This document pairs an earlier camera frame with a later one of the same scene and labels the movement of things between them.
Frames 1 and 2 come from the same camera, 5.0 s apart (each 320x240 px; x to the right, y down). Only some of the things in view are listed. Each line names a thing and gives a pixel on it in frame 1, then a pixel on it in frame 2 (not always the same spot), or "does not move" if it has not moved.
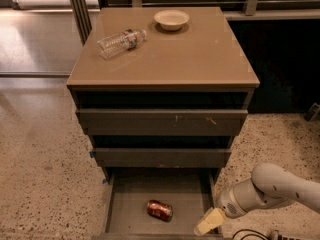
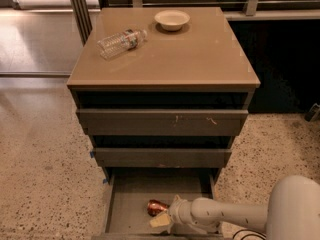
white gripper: (229, 200) to (179, 209)
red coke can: (159, 210) does not move
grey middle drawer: (160, 157) does not move
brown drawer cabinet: (161, 91) does not move
